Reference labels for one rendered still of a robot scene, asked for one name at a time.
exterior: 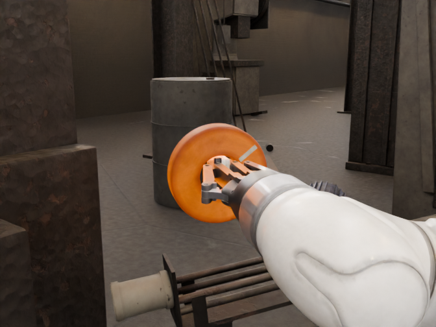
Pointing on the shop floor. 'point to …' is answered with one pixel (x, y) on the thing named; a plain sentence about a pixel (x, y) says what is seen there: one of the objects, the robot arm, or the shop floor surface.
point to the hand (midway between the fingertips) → (218, 163)
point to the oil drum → (183, 120)
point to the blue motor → (328, 188)
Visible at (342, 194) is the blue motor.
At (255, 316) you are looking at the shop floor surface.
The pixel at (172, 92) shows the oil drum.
